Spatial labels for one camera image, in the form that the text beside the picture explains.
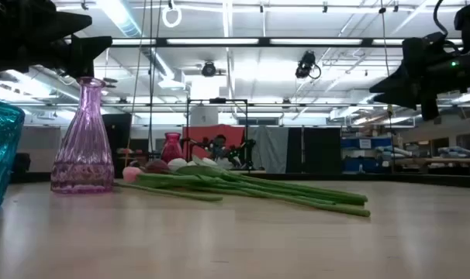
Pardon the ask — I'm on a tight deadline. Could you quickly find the black bar with light strips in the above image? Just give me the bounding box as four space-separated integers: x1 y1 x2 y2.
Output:
64 36 465 49

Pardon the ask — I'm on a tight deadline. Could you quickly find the black partition panel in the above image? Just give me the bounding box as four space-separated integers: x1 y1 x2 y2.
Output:
288 126 343 174

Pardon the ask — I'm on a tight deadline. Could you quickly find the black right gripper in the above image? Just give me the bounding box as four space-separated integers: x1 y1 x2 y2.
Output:
369 33 470 121

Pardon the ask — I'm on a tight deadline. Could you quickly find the hanging black cable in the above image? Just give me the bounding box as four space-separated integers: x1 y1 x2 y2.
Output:
147 0 155 154

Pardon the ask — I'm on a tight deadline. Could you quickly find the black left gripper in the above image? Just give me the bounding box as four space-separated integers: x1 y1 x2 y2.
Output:
0 0 114 78

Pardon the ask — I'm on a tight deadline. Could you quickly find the black monitor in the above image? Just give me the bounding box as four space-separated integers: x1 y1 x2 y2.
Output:
102 112 133 171

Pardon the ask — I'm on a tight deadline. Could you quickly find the black camera with cable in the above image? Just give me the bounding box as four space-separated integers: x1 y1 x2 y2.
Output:
295 50 323 81

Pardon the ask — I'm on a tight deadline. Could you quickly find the silver ceiling air duct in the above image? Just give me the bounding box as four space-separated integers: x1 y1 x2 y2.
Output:
97 0 189 90

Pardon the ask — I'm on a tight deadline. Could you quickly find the white and blue equipment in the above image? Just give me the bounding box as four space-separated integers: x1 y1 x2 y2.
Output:
374 145 414 158
437 146 470 158

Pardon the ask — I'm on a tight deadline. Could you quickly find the purple ribbed glass vase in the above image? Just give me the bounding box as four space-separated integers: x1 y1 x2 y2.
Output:
50 76 116 195

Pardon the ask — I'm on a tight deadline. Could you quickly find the round black ceiling fixture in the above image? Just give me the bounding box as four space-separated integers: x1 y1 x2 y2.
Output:
201 60 218 78

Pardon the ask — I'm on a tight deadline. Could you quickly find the blue storage shelf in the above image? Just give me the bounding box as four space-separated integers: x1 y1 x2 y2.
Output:
340 136 394 174

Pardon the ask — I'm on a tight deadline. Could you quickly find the person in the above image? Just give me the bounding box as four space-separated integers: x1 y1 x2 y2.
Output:
213 134 232 170

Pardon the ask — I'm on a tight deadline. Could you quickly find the red glass vase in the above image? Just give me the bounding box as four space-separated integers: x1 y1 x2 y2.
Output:
160 132 185 164

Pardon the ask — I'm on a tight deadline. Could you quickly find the long wooden workbench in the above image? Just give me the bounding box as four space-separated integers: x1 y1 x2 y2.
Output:
392 157 470 175

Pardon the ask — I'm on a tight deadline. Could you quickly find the white hanging ring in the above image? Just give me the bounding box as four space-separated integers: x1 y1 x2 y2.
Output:
161 4 183 29

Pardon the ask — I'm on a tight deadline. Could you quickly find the teal glass vase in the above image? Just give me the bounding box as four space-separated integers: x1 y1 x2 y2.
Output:
0 79 26 209

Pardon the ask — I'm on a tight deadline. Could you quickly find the pink artificial tulip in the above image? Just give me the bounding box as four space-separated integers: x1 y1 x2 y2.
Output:
122 166 337 206
113 181 224 202

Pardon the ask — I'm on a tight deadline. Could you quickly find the red cloth backdrop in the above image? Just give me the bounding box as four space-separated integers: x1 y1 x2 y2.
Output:
181 123 246 171

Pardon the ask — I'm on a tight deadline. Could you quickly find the grey curtain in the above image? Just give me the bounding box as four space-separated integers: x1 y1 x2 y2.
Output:
251 126 290 174

